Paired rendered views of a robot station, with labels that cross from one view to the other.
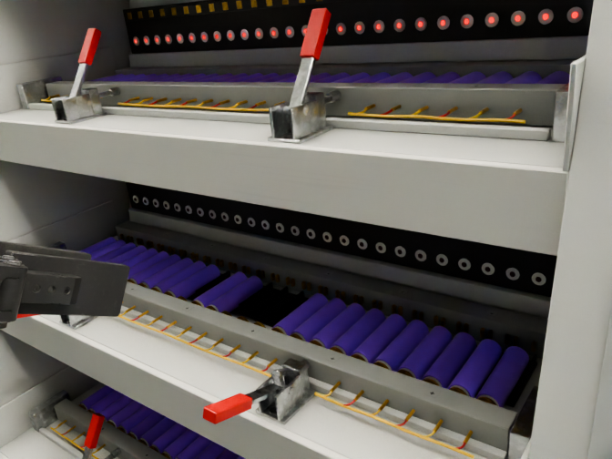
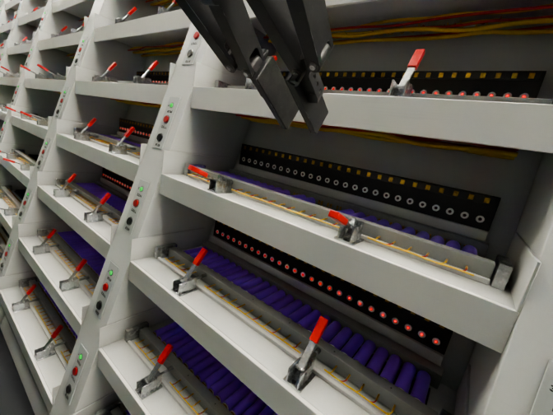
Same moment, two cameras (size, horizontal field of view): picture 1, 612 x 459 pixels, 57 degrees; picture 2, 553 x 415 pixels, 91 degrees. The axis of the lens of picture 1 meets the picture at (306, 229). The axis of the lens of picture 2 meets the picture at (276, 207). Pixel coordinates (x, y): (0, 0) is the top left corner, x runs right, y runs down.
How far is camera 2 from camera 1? 24 cm
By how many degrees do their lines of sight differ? 11
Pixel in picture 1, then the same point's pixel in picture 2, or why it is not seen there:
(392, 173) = (468, 109)
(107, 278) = (322, 109)
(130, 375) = (249, 216)
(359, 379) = (395, 234)
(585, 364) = not seen: outside the picture
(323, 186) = (417, 118)
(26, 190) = (198, 132)
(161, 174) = not seen: hidden behind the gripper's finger
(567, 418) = not seen: outside the picture
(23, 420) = (151, 249)
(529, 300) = (471, 230)
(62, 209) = (208, 150)
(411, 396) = (429, 244)
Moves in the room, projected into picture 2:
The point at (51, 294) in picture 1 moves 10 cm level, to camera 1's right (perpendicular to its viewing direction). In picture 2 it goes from (316, 86) to (422, 126)
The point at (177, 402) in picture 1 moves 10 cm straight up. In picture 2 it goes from (277, 232) to (300, 170)
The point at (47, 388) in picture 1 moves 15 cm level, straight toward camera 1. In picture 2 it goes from (168, 238) to (174, 258)
